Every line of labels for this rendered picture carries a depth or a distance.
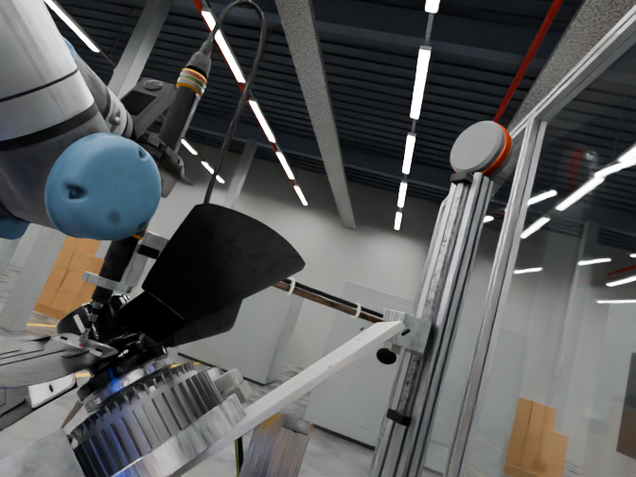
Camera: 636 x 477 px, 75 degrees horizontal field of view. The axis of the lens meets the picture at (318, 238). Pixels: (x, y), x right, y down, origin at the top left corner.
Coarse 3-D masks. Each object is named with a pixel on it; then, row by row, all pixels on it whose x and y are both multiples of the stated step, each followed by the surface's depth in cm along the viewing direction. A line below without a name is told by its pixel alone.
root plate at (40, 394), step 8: (72, 376) 65; (40, 384) 65; (48, 384) 65; (56, 384) 64; (64, 384) 64; (72, 384) 64; (32, 392) 64; (40, 392) 64; (48, 392) 63; (56, 392) 63; (32, 400) 62; (40, 400) 62; (48, 400) 62
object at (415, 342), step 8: (384, 312) 96; (392, 312) 94; (400, 312) 92; (384, 320) 95; (392, 320) 93; (400, 320) 91; (408, 320) 91; (416, 320) 93; (424, 320) 97; (416, 328) 93; (424, 328) 94; (392, 336) 91; (400, 336) 90; (408, 336) 91; (416, 336) 93; (424, 336) 94; (400, 344) 90; (408, 344) 91; (416, 344) 93; (424, 344) 94; (416, 352) 96
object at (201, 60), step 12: (204, 48) 69; (192, 60) 68; (204, 60) 69; (204, 72) 69; (120, 240) 62; (132, 240) 63; (108, 252) 62; (120, 252) 62; (132, 252) 63; (108, 264) 61; (120, 264) 62; (108, 276) 61; (120, 276) 62; (96, 288) 61; (96, 300) 61; (108, 300) 62
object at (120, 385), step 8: (160, 360) 67; (168, 360) 70; (144, 368) 64; (152, 368) 65; (160, 368) 67; (128, 376) 63; (136, 376) 63; (144, 376) 64; (152, 376) 70; (112, 384) 64; (120, 384) 62; (128, 384) 62; (136, 384) 68; (104, 392) 62; (112, 392) 62; (120, 392) 65; (96, 400) 62; (104, 400) 64; (88, 408) 63; (96, 408) 65
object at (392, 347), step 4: (384, 344) 94; (388, 344) 93; (392, 344) 92; (396, 344) 92; (380, 348) 92; (384, 348) 92; (388, 348) 92; (392, 348) 92; (396, 348) 92; (400, 348) 93; (380, 352) 91; (384, 352) 91; (388, 352) 91; (392, 352) 92; (396, 352) 92; (380, 356) 91; (384, 356) 91; (388, 356) 91; (392, 356) 91; (396, 356) 92; (380, 360) 91; (384, 360) 91; (388, 360) 91; (392, 360) 91
